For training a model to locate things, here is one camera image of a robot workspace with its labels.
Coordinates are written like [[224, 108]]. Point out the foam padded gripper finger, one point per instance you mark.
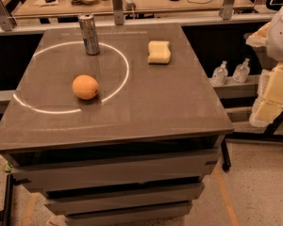
[[269, 103], [259, 38]]

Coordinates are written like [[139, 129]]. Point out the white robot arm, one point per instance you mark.
[[274, 46]]

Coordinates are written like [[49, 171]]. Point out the yellow sponge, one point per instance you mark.
[[159, 52]]

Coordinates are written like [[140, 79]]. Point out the right clear sanitizer bottle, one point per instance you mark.
[[241, 72]]

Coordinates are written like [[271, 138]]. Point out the clear sanitizer bottle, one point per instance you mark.
[[241, 72], [220, 74]]

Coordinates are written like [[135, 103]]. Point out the left clear sanitizer bottle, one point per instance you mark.
[[220, 74]]

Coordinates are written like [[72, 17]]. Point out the wooden background desk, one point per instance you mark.
[[64, 8]]

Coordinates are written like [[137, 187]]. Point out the white power strip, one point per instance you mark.
[[129, 5]]

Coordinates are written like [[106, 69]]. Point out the grey table with drawers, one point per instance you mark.
[[137, 150]]

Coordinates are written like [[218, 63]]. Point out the silver drink can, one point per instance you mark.
[[89, 34]]

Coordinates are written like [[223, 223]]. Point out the orange fruit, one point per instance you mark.
[[85, 87]]

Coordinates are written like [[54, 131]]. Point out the right metal bracket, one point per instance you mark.
[[226, 10]]

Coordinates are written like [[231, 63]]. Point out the metal bracket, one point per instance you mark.
[[226, 10], [7, 21], [118, 12]]

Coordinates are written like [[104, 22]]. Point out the black robot stand frame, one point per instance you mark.
[[267, 136]]

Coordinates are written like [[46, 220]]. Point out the middle metal bracket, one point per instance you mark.
[[118, 12]]

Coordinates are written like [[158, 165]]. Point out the left metal bracket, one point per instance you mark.
[[7, 21]]

